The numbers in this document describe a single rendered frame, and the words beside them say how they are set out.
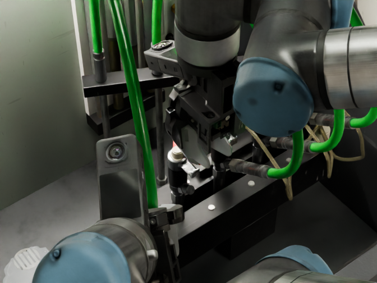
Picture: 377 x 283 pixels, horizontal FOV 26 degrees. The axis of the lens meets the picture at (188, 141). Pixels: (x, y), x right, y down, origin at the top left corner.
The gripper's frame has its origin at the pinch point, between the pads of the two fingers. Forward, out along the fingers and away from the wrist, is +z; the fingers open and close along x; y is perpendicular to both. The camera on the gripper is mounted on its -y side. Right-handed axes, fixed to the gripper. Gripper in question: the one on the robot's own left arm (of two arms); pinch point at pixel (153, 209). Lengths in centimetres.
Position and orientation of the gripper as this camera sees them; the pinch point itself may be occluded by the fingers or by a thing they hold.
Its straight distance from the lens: 97.6
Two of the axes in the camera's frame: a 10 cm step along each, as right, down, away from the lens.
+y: 1.7, 9.8, 0.1
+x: 9.7, -1.7, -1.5
